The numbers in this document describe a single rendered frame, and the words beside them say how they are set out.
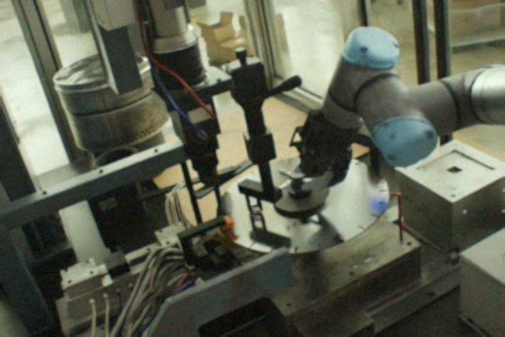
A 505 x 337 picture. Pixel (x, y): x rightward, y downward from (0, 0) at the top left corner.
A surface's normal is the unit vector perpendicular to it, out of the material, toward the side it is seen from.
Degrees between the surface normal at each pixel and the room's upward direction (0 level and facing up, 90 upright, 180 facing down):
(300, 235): 0
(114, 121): 90
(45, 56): 90
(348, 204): 0
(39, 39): 90
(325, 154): 32
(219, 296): 90
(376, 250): 0
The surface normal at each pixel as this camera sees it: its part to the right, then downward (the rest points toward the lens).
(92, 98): -0.07, 0.48
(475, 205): 0.43, 0.35
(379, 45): 0.18, -0.61
